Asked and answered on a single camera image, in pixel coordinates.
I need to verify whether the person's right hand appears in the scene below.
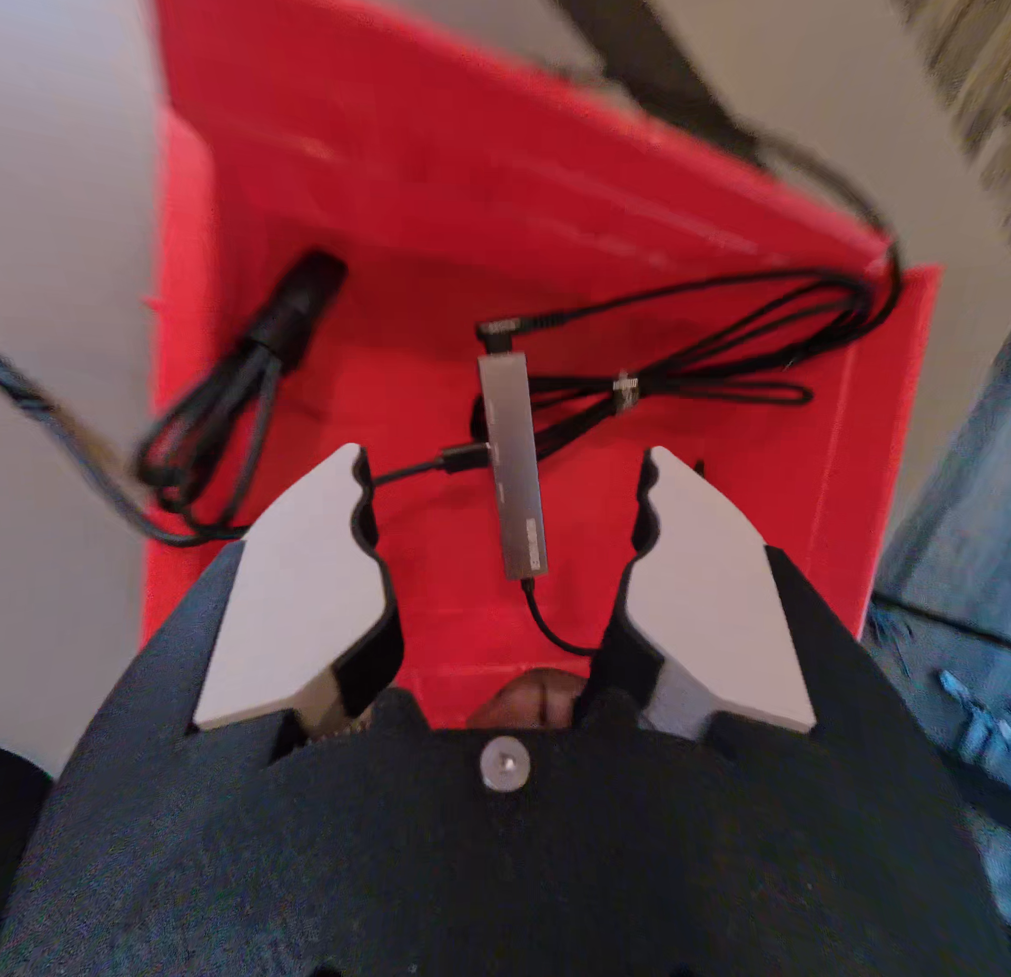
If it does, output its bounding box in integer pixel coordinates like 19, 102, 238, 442
466, 669, 592, 731

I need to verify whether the black cable with straight plug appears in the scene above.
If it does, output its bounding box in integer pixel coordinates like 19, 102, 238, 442
0, 249, 492, 549

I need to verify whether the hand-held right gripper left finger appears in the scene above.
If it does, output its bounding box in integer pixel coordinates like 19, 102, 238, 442
192, 442, 405, 740

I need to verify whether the black braided angled-plug cable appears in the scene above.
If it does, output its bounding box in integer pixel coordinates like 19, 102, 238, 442
471, 136, 907, 451

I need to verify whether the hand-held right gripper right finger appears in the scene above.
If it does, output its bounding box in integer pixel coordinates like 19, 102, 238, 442
588, 445, 818, 741

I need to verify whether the red plastic bin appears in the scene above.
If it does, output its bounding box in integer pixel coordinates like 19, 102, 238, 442
139, 0, 943, 732

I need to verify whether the thin black hub cable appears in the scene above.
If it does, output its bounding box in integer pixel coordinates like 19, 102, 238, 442
520, 578, 611, 658

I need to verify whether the grey usb hub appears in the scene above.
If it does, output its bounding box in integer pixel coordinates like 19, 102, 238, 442
476, 353, 551, 583

